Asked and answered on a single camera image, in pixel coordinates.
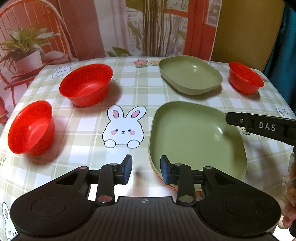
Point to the checkered bunny print tablecloth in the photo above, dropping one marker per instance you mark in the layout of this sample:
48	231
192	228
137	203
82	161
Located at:
138	92

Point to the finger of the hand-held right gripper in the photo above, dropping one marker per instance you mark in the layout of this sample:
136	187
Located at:
266	127

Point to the teal curtain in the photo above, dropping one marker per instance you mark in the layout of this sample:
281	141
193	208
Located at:
283	46

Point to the red plastic bowl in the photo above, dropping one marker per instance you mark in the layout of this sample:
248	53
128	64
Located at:
245	77
30	129
84	85

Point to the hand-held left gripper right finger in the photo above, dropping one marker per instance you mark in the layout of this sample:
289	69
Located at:
165	169

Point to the printed backdrop cloth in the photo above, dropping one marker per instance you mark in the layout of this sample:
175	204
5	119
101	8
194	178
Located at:
97	27

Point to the person's right hand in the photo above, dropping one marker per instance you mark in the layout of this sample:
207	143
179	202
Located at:
291	208

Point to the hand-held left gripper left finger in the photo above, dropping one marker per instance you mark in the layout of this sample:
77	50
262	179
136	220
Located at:
128	169

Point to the green square plate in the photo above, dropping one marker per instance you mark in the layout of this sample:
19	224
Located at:
189	71
196	139

